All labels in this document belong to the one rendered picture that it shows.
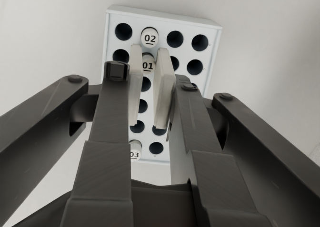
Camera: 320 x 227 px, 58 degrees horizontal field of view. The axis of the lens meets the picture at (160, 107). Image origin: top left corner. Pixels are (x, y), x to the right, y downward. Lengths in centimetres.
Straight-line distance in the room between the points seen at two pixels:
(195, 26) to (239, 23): 6
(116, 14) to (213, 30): 7
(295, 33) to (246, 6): 5
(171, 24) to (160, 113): 8
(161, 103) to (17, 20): 16
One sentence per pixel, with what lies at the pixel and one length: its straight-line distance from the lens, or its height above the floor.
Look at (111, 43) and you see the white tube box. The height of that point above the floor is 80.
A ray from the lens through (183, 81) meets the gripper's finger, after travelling 17.
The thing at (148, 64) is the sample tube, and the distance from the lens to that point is 21.
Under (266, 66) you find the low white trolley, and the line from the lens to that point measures 28.
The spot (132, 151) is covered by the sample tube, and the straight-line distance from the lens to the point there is 24.
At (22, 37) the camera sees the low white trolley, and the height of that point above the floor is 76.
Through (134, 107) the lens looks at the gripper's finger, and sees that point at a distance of 15.
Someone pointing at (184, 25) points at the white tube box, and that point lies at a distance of 22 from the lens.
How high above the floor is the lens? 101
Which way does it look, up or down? 66 degrees down
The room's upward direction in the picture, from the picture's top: 172 degrees clockwise
